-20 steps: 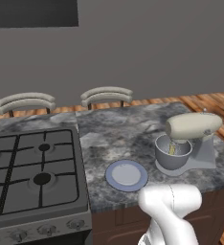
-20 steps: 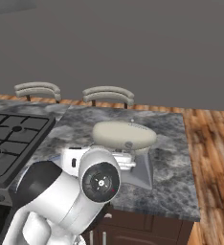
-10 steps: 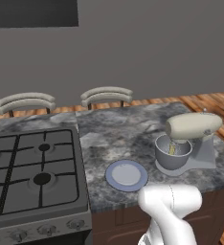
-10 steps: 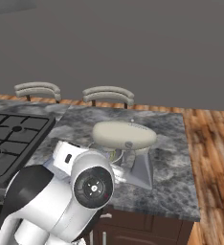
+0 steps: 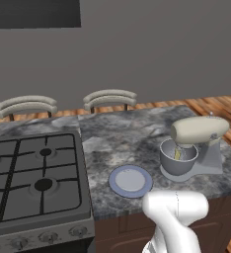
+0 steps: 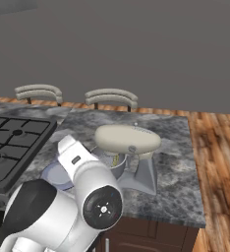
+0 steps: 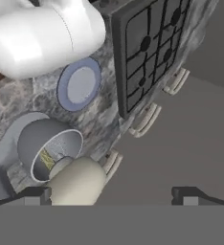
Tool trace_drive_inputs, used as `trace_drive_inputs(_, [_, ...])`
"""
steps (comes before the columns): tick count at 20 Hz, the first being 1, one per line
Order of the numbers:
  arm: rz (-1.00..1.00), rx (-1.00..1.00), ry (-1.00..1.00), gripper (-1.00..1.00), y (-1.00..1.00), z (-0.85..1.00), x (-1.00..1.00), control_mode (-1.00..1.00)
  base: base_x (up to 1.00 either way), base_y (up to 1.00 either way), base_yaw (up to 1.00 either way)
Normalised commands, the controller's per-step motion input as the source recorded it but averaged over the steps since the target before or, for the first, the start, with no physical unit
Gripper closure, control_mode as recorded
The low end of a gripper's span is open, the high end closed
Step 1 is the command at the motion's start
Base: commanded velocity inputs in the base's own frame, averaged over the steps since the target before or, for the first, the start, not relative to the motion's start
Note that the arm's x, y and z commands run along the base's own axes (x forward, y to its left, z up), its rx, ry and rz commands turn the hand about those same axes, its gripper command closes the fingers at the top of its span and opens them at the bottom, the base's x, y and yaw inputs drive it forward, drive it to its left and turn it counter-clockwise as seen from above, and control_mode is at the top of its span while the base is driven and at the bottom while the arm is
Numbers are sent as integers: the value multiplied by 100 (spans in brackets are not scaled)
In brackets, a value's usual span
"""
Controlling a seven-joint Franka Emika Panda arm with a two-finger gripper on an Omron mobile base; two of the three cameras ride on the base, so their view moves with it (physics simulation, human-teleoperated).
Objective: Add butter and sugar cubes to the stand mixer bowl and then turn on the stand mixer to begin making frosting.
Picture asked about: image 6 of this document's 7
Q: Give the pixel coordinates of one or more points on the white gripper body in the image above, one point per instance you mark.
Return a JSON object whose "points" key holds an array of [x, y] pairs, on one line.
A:
{"points": [[68, 146]]}

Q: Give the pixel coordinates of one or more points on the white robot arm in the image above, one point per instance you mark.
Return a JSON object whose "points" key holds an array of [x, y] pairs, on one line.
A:
{"points": [[54, 216]]}

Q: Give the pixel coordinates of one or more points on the steel mixer bowl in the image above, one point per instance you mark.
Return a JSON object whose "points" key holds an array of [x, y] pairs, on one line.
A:
{"points": [[119, 169]]}

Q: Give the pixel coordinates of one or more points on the beige and grey stand mixer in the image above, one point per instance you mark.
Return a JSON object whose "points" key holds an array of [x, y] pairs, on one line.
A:
{"points": [[126, 138]]}

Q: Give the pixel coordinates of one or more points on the blue-grey plate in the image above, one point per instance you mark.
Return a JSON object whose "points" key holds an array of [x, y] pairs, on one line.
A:
{"points": [[49, 175]]}

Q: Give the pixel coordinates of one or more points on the black gas hob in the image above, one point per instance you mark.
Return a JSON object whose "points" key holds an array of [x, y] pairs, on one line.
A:
{"points": [[12, 147]]}

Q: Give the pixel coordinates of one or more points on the beige stool with dark legs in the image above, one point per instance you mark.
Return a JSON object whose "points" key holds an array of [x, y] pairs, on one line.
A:
{"points": [[38, 91], [111, 96]]}

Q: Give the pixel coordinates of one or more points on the dark brown cupboard door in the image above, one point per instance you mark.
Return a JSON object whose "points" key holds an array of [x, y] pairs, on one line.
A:
{"points": [[143, 238]]}

